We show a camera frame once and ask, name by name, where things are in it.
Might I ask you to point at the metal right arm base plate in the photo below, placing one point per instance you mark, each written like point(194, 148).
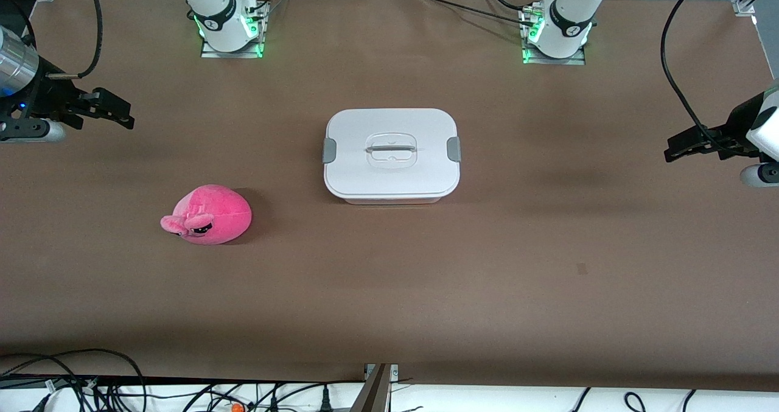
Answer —
point(231, 54)

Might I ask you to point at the pink plush toy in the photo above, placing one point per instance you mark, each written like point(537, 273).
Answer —
point(222, 214)

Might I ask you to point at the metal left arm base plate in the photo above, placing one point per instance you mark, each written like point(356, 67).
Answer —
point(572, 61)

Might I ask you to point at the brown table cover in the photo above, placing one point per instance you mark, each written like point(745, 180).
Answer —
point(426, 290)

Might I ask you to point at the white box lid grey clips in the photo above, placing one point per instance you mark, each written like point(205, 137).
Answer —
point(365, 174)

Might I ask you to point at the pink translucent plastic box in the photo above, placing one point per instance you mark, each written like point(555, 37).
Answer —
point(389, 200)

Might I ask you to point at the aluminium profile post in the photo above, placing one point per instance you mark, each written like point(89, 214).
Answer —
point(374, 394)

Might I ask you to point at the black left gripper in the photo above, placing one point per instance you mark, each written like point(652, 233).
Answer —
point(737, 122)

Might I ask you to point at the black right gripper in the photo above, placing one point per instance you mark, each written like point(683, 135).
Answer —
point(44, 94)

